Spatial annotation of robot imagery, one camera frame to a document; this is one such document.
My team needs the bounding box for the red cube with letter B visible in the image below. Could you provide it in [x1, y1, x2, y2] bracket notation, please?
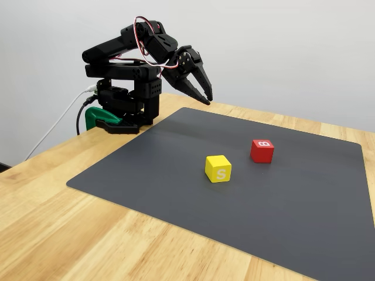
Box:
[250, 139, 275, 164]

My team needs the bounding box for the black robot arm with base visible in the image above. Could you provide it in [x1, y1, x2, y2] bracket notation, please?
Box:
[81, 19, 179, 135]

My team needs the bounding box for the yellow cube with letter S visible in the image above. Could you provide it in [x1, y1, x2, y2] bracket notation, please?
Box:
[204, 155, 233, 184]

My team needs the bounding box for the green table clamp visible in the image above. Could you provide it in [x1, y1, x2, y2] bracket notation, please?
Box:
[84, 107, 123, 129]

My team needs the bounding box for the dark grey rubber mat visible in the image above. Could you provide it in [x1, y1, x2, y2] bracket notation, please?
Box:
[66, 107, 375, 281]

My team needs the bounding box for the red white black servo wire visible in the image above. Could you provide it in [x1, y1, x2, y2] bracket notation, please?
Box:
[133, 16, 180, 70]
[108, 53, 131, 63]

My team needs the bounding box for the white power cable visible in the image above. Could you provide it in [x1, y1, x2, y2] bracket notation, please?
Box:
[25, 84, 98, 161]

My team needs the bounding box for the black power cable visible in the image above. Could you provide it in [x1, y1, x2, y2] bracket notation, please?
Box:
[76, 95, 97, 136]

